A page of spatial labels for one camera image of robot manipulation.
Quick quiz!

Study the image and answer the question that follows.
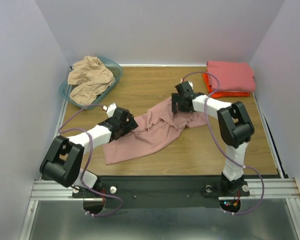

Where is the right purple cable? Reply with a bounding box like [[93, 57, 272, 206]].
[[181, 71, 266, 216]]

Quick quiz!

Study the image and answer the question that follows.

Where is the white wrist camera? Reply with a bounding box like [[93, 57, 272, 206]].
[[180, 79, 194, 90], [102, 103, 117, 118]]

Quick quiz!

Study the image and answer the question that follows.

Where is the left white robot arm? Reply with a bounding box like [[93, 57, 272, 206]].
[[39, 104, 138, 200]]

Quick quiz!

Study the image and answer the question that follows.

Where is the beige t shirt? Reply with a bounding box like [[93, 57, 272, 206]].
[[67, 56, 115, 106]]

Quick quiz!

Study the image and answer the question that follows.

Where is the folded orange t shirt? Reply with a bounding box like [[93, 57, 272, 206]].
[[202, 73, 251, 99]]

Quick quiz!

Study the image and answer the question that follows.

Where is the folded salmon pink t shirt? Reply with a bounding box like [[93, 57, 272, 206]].
[[206, 60, 256, 93]]

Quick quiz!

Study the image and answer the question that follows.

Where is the aluminium frame rail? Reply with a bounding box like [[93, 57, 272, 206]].
[[20, 96, 300, 240]]

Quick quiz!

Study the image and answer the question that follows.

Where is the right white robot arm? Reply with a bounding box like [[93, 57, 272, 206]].
[[171, 81, 255, 197]]

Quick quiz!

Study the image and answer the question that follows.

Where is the teal plastic basket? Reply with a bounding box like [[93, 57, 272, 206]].
[[59, 57, 123, 109]]

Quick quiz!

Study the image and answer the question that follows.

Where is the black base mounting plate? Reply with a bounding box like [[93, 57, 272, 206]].
[[72, 175, 251, 210]]

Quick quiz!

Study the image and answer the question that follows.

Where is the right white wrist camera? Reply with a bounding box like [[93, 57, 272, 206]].
[[180, 79, 194, 90]]

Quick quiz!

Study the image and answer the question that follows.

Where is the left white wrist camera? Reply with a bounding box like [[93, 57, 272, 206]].
[[102, 103, 117, 118]]

